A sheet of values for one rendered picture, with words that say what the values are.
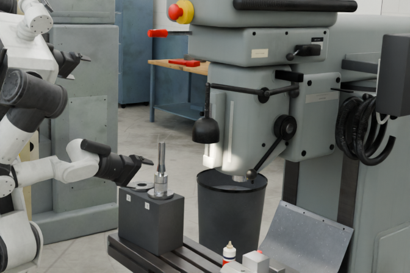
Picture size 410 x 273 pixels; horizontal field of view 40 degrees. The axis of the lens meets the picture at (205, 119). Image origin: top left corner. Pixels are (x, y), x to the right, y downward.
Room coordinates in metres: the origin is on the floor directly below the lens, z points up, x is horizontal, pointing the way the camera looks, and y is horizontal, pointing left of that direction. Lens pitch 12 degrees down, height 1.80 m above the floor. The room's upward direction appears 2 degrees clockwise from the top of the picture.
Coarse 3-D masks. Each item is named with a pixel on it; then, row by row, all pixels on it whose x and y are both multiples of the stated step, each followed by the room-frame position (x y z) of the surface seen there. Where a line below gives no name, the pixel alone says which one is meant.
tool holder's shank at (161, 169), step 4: (160, 144) 1.84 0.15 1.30; (164, 144) 1.85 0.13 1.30; (160, 148) 1.84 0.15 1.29; (164, 148) 1.85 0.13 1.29; (160, 152) 1.84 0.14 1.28; (164, 152) 1.85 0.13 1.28; (160, 156) 1.84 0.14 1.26; (164, 156) 1.85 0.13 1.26; (160, 160) 1.84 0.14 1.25; (164, 160) 1.85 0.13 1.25; (160, 164) 1.84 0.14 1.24; (164, 164) 1.85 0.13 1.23; (160, 168) 1.84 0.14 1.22; (164, 168) 1.85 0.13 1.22; (160, 172) 1.84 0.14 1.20; (164, 172) 1.85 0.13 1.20
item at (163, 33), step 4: (148, 32) 1.48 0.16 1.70; (152, 32) 1.48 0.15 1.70; (156, 32) 1.49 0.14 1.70; (160, 32) 1.50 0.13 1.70; (164, 32) 1.50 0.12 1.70; (168, 32) 1.52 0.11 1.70; (172, 32) 1.53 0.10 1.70; (176, 32) 1.54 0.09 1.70; (180, 32) 1.54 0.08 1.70; (184, 32) 1.55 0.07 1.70; (188, 32) 1.56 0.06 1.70; (148, 36) 1.49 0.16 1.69; (152, 36) 1.48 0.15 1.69; (156, 36) 1.49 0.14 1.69; (160, 36) 1.50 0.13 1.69; (164, 36) 1.51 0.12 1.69
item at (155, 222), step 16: (128, 192) 1.88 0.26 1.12; (144, 192) 1.88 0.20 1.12; (128, 208) 1.88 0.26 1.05; (144, 208) 1.82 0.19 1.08; (160, 208) 1.77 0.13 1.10; (176, 208) 1.83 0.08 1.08; (128, 224) 1.88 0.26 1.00; (144, 224) 1.82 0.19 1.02; (160, 224) 1.78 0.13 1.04; (176, 224) 1.83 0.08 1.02; (128, 240) 1.88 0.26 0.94; (144, 240) 1.82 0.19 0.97; (160, 240) 1.78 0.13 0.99; (176, 240) 1.83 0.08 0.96
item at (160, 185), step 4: (156, 180) 1.84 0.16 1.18; (160, 180) 1.83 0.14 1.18; (164, 180) 1.83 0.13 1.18; (156, 184) 1.83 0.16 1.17; (160, 184) 1.83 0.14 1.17; (164, 184) 1.84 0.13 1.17; (156, 188) 1.83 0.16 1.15; (160, 188) 1.83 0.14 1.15; (164, 188) 1.84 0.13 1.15; (156, 192) 1.83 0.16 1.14; (160, 192) 1.83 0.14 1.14; (164, 192) 1.84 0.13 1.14
